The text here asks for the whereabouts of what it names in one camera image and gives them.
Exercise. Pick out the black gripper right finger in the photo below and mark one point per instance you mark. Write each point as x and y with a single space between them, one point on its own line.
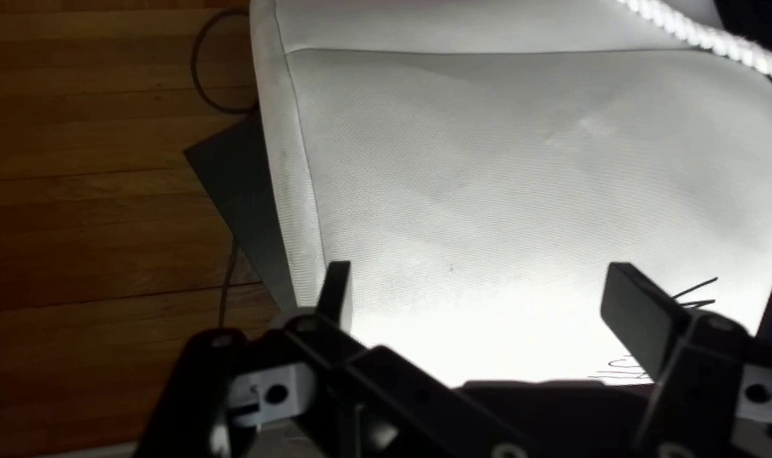
642 317

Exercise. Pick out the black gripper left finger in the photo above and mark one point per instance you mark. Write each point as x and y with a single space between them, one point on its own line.
334 291

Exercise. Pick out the white and black laundry bag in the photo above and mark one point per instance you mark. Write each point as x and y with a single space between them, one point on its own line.
481 165

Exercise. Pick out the black side table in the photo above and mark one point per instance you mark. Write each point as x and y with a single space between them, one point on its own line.
236 175

